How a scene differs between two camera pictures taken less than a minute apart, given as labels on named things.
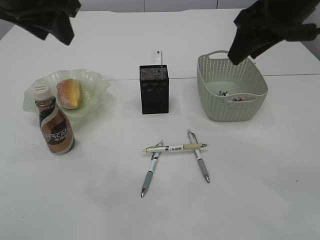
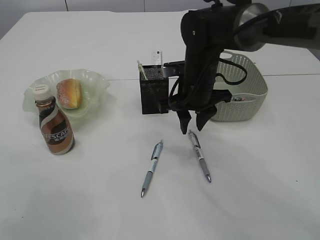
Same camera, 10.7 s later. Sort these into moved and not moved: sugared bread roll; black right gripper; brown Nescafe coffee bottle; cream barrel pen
Moved: cream barrel pen; black right gripper
Not moved: sugared bread roll; brown Nescafe coffee bottle
